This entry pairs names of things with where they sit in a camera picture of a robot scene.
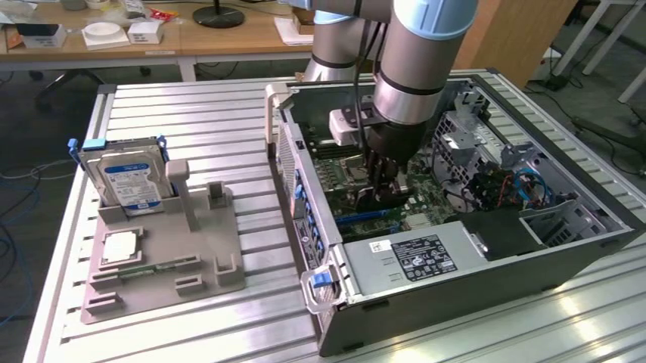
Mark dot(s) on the white table frame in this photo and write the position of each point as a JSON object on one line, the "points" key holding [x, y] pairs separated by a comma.
{"points": [[630, 90]]}

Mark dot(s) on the black graphics card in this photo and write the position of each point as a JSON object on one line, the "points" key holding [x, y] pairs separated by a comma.
{"points": [[363, 204]]}

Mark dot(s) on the black open PC case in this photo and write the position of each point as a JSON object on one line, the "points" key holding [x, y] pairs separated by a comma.
{"points": [[453, 314]]}

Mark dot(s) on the hard drive with blue label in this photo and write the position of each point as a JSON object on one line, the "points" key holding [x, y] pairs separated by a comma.
{"points": [[128, 181]]}

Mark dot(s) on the white box black top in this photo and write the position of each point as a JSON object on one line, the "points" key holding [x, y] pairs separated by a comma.
{"points": [[42, 41]]}

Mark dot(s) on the metal disk bay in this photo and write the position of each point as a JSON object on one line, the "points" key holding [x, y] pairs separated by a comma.
{"points": [[559, 223]]}

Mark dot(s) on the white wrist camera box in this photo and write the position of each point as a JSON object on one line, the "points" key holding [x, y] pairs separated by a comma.
{"points": [[348, 134]]}

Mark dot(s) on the small silver chipset heatsink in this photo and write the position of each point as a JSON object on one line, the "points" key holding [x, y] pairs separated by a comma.
{"points": [[417, 222]]}

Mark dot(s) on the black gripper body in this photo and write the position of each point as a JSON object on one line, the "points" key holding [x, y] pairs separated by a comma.
{"points": [[397, 143]]}

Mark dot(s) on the silver CPU chip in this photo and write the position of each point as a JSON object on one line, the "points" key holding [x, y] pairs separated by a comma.
{"points": [[121, 247]]}

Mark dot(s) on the white round moulded object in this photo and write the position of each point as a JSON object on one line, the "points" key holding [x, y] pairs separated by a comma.
{"points": [[105, 36]]}

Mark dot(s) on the black round lamp base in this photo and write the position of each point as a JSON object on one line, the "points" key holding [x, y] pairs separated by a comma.
{"points": [[218, 18]]}

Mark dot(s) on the grey parts rack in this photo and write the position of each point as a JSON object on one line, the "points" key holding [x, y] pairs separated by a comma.
{"points": [[150, 291]]}

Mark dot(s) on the black office chair base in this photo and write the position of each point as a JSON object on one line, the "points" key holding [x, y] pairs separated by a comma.
{"points": [[54, 85]]}

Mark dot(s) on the black floor stand base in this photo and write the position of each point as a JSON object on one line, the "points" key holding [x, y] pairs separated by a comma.
{"points": [[615, 132]]}

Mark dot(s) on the green motherboard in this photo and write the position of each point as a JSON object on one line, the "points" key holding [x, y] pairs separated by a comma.
{"points": [[428, 196]]}

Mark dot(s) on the white labelled box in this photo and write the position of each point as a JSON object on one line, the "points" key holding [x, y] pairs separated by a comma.
{"points": [[145, 34]]}

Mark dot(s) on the perforated metal drive cage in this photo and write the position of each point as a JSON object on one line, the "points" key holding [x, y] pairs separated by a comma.
{"points": [[465, 143]]}

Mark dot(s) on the green RAM stick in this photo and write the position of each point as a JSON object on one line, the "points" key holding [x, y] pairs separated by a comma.
{"points": [[145, 269]]}

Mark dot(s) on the blue expansion slot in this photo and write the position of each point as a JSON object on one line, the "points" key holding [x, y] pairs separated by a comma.
{"points": [[357, 218]]}

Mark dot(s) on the black plastic air duct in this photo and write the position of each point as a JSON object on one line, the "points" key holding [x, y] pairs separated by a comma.
{"points": [[504, 234]]}

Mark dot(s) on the grey cup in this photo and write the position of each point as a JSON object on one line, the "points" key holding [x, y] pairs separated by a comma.
{"points": [[74, 4]]}

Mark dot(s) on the grey power supply unit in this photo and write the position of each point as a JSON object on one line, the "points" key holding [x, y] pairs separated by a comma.
{"points": [[377, 272]]}

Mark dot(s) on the red packet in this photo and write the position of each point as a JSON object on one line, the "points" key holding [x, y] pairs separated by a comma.
{"points": [[164, 15]]}

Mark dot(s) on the CPU socket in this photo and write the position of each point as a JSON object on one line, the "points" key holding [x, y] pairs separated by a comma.
{"points": [[355, 172]]}

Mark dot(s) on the brown cardboard piece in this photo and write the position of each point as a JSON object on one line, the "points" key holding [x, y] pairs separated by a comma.
{"points": [[10, 38]]}

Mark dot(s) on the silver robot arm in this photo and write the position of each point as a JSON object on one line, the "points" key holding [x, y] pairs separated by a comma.
{"points": [[413, 56]]}

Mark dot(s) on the wooden desk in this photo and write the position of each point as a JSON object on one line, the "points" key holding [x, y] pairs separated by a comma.
{"points": [[65, 54]]}

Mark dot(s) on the wooden cabinet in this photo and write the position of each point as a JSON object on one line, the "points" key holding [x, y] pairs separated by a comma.
{"points": [[513, 38]]}

